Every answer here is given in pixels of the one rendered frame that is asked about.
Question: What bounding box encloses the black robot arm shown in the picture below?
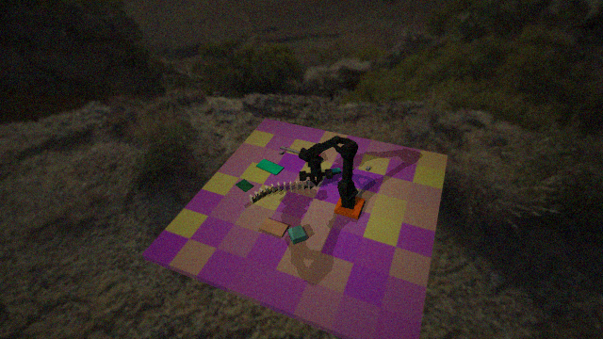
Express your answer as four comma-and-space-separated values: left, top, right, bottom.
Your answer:
299, 136, 358, 209

